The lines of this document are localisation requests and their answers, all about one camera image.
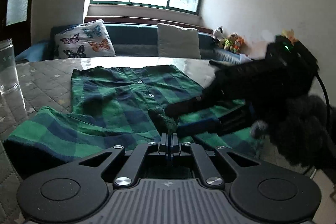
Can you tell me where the person's right forearm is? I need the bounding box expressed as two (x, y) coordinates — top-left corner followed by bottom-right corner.
(268, 94), (336, 169)

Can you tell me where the yellow green plush toy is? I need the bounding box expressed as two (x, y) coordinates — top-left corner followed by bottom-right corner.
(223, 33), (244, 52)

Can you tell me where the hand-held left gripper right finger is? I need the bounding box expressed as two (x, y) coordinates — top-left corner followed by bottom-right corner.
(171, 133), (259, 187)

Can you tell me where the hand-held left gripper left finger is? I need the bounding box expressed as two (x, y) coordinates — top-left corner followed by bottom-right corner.
(79, 133), (170, 187)

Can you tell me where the black cable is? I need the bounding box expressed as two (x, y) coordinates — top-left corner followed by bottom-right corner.
(314, 70), (331, 109)

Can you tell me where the beige pillow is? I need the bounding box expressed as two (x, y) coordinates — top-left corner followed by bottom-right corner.
(157, 22), (202, 59)

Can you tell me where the person's right hand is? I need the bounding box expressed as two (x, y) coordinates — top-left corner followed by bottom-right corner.
(251, 120), (268, 138)

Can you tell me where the blue cushion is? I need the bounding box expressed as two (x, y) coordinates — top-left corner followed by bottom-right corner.
(15, 42), (50, 62)

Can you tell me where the teal sofa bench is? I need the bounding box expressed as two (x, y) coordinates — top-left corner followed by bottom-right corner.
(50, 22), (252, 62)

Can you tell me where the green navy plaid shirt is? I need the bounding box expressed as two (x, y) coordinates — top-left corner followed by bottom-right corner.
(3, 64), (263, 164)

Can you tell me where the black white plush cow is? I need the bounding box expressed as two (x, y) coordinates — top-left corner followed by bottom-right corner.
(212, 26), (225, 46)

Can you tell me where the clear glass mug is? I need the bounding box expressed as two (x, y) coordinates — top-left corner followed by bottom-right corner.
(0, 38), (20, 94)

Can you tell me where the butterfly print pillow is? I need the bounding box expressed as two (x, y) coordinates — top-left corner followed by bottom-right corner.
(54, 19), (116, 59)

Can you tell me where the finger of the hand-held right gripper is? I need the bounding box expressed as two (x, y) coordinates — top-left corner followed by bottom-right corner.
(178, 106), (254, 136)
(165, 88), (231, 117)

